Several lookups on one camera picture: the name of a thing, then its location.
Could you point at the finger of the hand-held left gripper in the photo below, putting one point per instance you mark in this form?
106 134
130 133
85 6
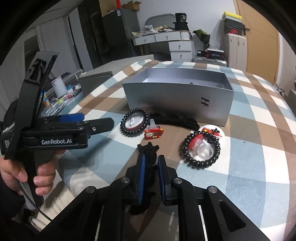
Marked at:
70 117
99 126

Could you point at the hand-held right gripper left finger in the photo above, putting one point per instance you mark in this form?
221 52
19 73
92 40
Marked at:
141 180

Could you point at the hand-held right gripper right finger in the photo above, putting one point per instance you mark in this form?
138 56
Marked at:
161 180

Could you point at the black claw hair clip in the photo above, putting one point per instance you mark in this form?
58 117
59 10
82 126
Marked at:
150 160

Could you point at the red cartoon hair clip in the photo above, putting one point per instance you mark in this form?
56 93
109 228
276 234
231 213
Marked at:
153 134

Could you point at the long black hair clip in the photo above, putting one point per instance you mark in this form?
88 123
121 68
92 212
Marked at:
178 121

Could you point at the red ornament with black bow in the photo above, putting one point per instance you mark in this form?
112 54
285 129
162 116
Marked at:
219 134

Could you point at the silver rectangular box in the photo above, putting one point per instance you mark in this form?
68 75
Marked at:
173 102

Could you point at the person's left hand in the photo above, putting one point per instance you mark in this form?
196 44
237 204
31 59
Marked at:
11 171

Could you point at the cluttered side table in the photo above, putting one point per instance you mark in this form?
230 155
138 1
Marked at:
67 102

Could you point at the white cup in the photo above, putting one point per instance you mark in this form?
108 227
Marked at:
58 87

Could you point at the grey cabinet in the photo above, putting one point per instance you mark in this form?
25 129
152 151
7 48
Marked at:
97 82

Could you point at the checkered blanket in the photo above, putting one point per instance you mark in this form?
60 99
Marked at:
242 162

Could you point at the dark wardrobe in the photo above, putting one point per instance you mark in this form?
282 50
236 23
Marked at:
89 34

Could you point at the dark refrigerator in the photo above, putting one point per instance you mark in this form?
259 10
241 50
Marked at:
118 39

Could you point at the desk clutter pile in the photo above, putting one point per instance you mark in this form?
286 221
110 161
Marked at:
152 30

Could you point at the white dressing table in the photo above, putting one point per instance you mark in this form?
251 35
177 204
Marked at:
180 48

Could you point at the cardboard box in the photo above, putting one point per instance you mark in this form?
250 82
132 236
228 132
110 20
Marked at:
108 7

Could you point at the grey arched mirror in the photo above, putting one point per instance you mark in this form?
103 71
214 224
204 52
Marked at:
159 20

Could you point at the small black box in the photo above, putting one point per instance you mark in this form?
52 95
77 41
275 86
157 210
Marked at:
201 53

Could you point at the silver suitcase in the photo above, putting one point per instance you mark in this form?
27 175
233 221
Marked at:
208 62

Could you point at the black round container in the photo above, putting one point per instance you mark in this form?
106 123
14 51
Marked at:
181 22

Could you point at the dark green bag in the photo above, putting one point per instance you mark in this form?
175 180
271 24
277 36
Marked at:
203 37

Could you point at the black red flat box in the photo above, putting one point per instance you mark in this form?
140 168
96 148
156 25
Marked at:
216 54

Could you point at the white suitcase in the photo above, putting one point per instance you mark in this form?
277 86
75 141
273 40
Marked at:
234 51

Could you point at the black red shoe box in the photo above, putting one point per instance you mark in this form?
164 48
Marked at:
233 30

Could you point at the wooden door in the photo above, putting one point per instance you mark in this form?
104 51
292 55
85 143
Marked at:
261 46

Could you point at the yellow lid shoe box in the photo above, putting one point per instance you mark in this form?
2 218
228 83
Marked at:
231 16

